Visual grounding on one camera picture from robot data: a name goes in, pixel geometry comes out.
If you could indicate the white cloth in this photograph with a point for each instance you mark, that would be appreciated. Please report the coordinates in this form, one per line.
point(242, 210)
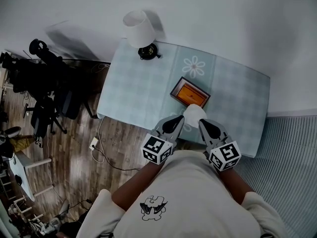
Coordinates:
point(194, 114)

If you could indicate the white side table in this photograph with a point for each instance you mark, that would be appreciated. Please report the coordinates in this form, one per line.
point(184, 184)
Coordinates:
point(22, 172)

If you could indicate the black office chair with headrest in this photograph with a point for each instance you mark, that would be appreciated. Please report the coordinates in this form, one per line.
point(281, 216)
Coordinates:
point(53, 68)

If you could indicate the white shade table lamp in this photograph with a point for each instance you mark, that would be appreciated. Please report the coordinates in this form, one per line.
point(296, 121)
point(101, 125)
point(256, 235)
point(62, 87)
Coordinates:
point(138, 28)

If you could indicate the person's left forearm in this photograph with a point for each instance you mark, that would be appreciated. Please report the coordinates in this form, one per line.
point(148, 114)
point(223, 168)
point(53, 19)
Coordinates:
point(138, 185)

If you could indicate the white power strip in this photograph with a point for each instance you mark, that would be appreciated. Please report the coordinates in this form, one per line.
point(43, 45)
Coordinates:
point(94, 143)

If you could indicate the dark box with orange insert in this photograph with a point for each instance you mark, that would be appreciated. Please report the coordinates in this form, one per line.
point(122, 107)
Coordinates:
point(178, 89)

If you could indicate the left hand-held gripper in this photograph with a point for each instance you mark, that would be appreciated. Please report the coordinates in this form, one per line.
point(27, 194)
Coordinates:
point(156, 149)

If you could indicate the person's right forearm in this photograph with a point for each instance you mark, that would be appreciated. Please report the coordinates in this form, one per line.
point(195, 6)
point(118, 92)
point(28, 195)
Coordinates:
point(236, 185)

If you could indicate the white printed shirt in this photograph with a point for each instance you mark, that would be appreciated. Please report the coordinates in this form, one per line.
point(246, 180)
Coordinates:
point(188, 197)

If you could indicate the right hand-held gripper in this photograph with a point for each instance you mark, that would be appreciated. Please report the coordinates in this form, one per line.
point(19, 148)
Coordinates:
point(225, 155)

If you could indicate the light blue checked tablecloth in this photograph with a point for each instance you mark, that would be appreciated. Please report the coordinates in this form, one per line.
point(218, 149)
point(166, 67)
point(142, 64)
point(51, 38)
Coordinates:
point(138, 88)

